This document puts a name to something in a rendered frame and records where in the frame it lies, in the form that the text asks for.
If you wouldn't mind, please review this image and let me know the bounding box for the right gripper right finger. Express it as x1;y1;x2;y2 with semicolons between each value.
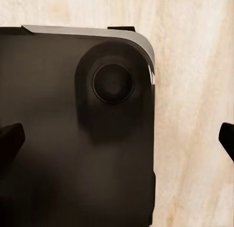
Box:
218;122;234;161

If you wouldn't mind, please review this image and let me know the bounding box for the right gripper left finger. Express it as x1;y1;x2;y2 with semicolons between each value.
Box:
0;123;25;181

